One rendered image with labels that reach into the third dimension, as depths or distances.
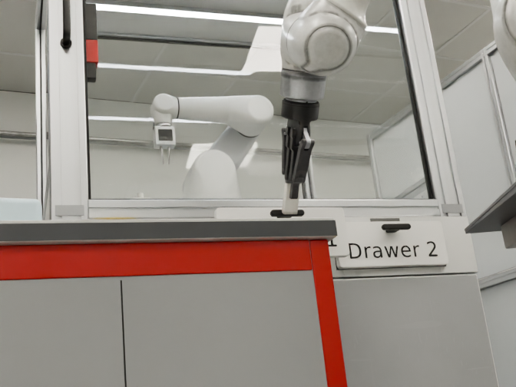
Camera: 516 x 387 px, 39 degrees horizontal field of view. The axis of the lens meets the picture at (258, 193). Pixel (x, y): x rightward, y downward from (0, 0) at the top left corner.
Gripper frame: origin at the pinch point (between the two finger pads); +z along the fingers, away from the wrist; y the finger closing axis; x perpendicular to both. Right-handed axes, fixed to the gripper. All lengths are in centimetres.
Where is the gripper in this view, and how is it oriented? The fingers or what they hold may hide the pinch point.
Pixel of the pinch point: (291, 196)
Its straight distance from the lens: 152.3
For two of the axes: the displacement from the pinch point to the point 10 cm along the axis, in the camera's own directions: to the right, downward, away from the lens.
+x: -9.5, 0.0, -3.1
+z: -0.9, 9.6, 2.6
